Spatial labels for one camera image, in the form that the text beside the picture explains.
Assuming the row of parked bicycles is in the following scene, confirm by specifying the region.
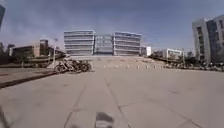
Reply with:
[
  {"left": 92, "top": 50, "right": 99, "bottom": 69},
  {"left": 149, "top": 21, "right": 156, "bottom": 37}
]
[
  {"left": 163, "top": 61, "right": 224, "bottom": 72},
  {"left": 53, "top": 57, "right": 93, "bottom": 75}
]

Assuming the low white building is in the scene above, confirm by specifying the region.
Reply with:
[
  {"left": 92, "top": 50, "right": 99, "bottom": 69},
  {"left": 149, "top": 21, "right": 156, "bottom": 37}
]
[{"left": 162, "top": 48, "right": 184, "bottom": 60}]

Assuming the wide grey banded building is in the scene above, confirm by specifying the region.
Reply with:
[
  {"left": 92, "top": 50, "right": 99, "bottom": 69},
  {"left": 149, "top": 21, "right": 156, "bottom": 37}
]
[{"left": 63, "top": 29, "right": 143, "bottom": 57}]

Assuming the row of pale bollards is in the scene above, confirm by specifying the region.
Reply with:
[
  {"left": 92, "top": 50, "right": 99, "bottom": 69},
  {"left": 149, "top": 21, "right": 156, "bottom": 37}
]
[{"left": 101, "top": 64, "right": 167, "bottom": 70}]

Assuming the row of trees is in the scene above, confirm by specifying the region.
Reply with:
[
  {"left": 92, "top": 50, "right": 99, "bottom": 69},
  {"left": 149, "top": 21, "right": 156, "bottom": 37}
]
[{"left": 149, "top": 49, "right": 224, "bottom": 68}]

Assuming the grey paved plaza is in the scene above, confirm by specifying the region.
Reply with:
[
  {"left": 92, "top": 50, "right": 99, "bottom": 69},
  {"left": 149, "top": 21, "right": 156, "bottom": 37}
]
[{"left": 0, "top": 56, "right": 224, "bottom": 128}]

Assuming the brown raised ground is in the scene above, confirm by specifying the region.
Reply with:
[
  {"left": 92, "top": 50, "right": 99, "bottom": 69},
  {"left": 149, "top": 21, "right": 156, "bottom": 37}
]
[{"left": 0, "top": 67, "right": 56, "bottom": 84}]

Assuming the grey stone kerb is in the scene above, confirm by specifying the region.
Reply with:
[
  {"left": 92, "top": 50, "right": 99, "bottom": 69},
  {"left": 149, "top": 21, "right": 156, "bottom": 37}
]
[{"left": 0, "top": 70, "right": 61, "bottom": 90}]

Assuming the low brown building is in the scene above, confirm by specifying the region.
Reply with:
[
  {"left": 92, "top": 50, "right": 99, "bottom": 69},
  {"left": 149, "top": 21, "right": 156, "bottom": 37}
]
[{"left": 11, "top": 38, "right": 66, "bottom": 60}]

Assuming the small white building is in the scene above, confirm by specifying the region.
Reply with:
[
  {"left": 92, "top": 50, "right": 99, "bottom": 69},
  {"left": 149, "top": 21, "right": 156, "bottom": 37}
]
[{"left": 139, "top": 45, "right": 152, "bottom": 57}]

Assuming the tall dark building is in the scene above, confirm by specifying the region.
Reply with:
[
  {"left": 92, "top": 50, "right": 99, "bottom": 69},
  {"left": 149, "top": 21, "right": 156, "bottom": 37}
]
[{"left": 0, "top": 4, "right": 6, "bottom": 30}]

